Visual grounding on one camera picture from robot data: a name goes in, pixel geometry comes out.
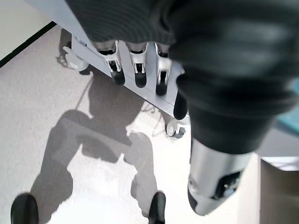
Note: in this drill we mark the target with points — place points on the black left robot foot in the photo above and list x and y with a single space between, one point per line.
24 210

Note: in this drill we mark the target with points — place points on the black robot foot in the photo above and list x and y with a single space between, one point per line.
24 210
157 207

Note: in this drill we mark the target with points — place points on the white medical cart body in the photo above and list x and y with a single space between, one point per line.
53 11

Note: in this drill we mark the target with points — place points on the black right robot foot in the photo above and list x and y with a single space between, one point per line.
157 207

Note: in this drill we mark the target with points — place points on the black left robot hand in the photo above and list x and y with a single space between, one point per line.
210 46

